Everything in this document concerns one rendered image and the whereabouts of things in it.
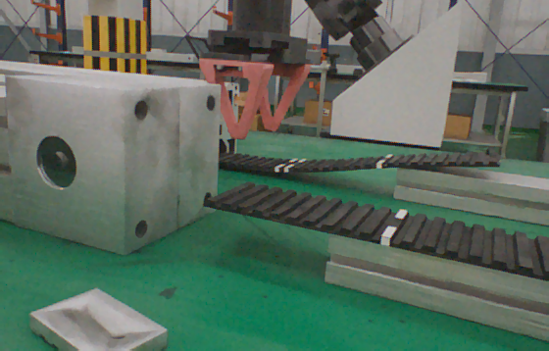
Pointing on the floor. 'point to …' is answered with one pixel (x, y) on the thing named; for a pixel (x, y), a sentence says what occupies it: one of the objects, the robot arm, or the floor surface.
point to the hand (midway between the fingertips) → (256, 125)
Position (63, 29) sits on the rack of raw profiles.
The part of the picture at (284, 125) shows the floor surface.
